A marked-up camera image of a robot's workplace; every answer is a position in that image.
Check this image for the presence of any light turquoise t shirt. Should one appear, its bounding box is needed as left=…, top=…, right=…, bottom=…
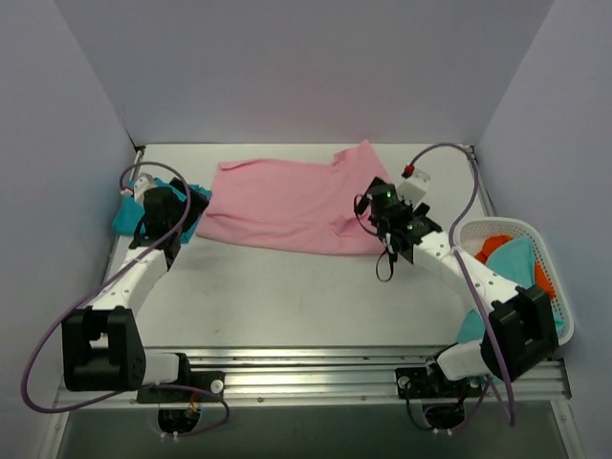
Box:
left=456, top=235, right=557, bottom=344

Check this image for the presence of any folded teal t shirt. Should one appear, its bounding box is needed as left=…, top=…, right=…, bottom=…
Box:
left=112, top=177, right=212, bottom=244

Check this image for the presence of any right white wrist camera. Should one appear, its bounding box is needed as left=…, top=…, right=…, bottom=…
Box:
left=396, top=164, right=430, bottom=206

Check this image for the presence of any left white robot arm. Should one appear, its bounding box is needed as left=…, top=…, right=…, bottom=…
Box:
left=61, top=174, right=208, bottom=401

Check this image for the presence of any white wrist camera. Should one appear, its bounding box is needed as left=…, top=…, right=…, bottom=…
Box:
left=396, top=164, right=430, bottom=206
left=120, top=173, right=158, bottom=206

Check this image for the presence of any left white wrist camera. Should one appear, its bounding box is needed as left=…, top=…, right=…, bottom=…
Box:
left=120, top=173, right=158, bottom=206

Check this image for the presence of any white plastic laundry basket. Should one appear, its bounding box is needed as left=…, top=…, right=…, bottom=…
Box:
left=454, top=217, right=574, bottom=346

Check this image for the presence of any aluminium mounting rail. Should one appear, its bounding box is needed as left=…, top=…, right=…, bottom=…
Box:
left=53, top=344, right=573, bottom=410

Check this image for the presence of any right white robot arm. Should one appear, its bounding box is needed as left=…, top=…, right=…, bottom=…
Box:
left=355, top=177, right=559, bottom=395

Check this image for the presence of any pink t shirt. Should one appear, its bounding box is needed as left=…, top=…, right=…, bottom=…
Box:
left=196, top=142, right=389, bottom=255

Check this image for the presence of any orange t shirt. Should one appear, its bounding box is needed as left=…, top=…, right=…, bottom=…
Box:
left=475, top=235, right=556, bottom=300

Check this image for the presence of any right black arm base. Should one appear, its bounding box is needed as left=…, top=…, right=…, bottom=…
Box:
left=395, top=361, right=484, bottom=435

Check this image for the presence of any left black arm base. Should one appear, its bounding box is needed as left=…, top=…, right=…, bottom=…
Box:
left=136, top=371, right=230, bottom=438

